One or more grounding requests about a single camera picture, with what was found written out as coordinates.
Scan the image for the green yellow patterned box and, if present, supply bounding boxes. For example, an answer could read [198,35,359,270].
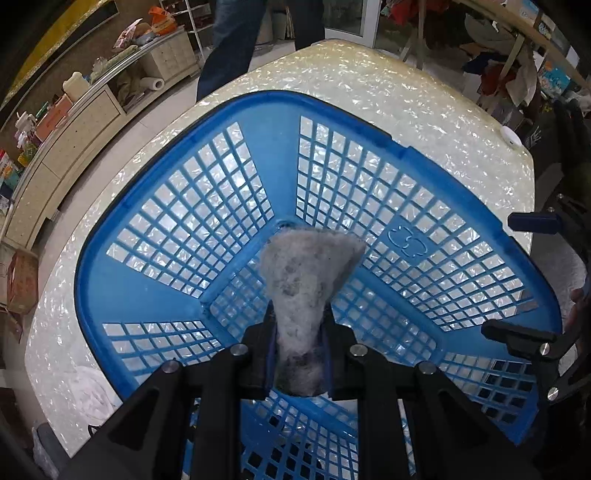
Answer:
[17,138,41,168]

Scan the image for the orange plastic bag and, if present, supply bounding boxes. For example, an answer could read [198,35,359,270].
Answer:
[147,4,177,34]

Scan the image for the cream bear-shaped container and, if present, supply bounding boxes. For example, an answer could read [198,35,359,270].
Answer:
[62,71,92,101]

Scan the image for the pink flat box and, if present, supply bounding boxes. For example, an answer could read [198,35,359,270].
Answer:
[36,98,73,136]

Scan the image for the blue printed carton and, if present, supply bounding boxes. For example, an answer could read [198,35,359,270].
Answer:
[537,59,574,101]

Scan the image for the white wire shelf rack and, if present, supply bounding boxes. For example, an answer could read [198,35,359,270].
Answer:
[159,0,219,62]

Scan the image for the brown cardboard box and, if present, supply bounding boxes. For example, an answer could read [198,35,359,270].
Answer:
[6,249,40,315]

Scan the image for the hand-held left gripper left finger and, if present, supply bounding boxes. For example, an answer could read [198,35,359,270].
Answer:
[60,302,278,480]

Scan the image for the blue plastic lattice basket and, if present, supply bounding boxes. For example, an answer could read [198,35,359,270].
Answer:
[74,90,564,480]

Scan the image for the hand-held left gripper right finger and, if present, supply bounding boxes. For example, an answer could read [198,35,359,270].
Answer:
[322,307,541,480]

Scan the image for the pile of mixed clothes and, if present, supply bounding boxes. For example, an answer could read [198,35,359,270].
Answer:
[462,14,555,121]

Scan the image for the green patterned cushion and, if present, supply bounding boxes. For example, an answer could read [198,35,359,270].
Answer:
[90,42,140,83]

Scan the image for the grey fuzzy felt cloth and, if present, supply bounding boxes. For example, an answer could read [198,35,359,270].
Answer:
[259,229,367,398]

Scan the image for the cream low cabinet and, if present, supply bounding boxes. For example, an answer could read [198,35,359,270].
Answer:
[0,25,201,245]

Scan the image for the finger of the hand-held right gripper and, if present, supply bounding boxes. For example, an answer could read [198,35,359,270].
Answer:
[507,194,591,241]
[481,320,591,416]

